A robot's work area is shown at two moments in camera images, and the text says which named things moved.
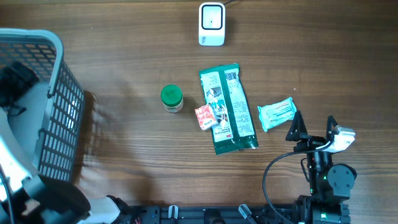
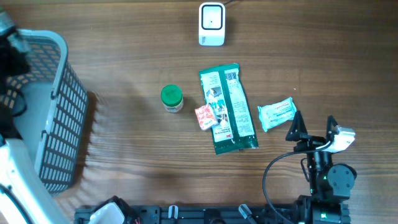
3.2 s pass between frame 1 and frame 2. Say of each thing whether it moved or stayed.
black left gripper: moved
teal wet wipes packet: stayed
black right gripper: stayed
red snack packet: stayed
